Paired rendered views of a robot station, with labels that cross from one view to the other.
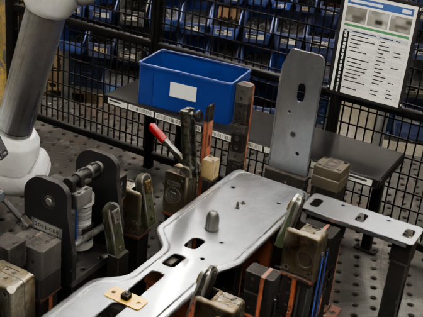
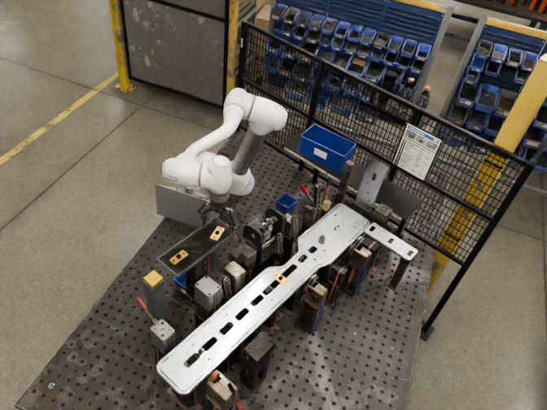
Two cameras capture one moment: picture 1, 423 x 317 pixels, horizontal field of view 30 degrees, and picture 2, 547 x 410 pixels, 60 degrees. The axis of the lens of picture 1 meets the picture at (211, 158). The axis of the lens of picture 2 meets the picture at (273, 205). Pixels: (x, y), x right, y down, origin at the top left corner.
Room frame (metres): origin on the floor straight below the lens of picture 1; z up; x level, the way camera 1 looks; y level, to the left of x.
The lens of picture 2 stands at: (-0.13, 0.06, 2.88)
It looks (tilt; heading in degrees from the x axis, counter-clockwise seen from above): 45 degrees down; 7
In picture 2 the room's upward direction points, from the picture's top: 9 degrees clockwise
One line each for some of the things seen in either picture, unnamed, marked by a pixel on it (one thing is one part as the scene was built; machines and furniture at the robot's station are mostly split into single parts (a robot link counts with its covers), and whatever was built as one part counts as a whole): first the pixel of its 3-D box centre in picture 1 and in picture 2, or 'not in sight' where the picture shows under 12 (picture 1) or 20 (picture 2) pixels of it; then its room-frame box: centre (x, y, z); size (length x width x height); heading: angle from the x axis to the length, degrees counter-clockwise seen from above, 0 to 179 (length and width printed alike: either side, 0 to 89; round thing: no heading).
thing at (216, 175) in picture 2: not in sight; (216, 173); (1.32, 0.49, 1.54); 0.13 x 0.11 x 0.16; 100
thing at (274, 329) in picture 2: not in sight; (267, 307); (1.20, 0.17, 0.84); 0.17 x 0.06 x 0.29; 63
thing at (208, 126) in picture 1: (201, 192); (321, 211); (1.85, 0.02, 0.95); 0.03 x 0.01 x 0.50; 153
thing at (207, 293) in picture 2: not in sight; (207, 311); (1.06, 0.44, 0.90); 0.13 x 0.10 x 0.41; 63
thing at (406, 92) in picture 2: not in sight; (405, 94); (2.31, -0.28, 1.53); 0.06 x 0.06 x 0.20
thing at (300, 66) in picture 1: (295, 114); (370, 185); (1.92, -0.21, 1.17); 0.12 x 0.01 x 0.34; 63
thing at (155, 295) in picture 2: not in sight; (156, 308); (0.99, 0.66, 0.92); 0.08 x 0.08 x 0.44; 63
